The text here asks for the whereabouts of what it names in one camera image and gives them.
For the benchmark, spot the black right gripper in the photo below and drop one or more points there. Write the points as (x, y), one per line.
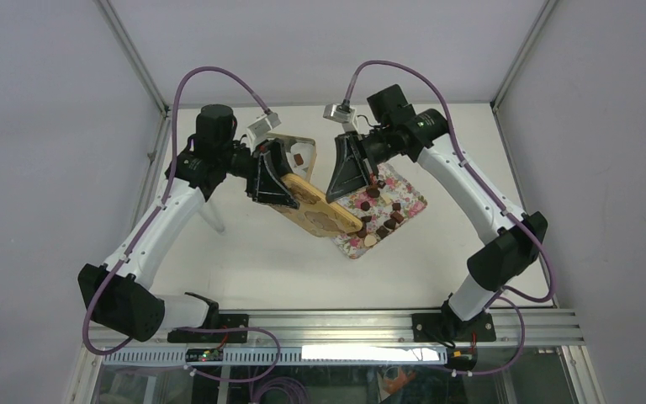
(351, 174)

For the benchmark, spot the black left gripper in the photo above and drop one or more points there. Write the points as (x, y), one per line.
(264, 182)

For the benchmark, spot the silver tin lid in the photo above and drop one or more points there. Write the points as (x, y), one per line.
(315, 215)

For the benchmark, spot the silver metal tongs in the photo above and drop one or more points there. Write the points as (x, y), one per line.
(211, 215)

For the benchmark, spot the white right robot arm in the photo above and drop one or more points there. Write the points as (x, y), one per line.
(512, 239)

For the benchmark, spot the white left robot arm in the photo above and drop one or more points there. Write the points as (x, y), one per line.
(117, 292)

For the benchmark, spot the yellow tin box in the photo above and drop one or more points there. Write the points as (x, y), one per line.
(288, 141)

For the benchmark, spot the white paper cup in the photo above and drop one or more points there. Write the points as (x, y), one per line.
(307, 151)

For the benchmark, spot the floral rectangular tray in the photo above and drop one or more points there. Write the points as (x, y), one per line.
(395, 203)

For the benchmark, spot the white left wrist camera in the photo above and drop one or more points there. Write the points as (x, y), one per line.
(259, 129)

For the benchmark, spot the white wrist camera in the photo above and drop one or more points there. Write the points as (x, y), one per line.
(342, 114)
(259, 129)

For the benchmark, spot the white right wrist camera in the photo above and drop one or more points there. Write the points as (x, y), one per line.
(342, 114)

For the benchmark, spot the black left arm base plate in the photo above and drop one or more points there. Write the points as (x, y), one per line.
(227, 328)

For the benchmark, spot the aluminium frame rail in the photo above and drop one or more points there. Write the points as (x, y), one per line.
(502, 328)

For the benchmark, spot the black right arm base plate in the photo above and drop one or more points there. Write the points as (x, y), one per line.
(428, 327)

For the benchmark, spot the white slotted cable duct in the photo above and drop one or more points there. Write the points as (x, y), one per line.
(306, 355)

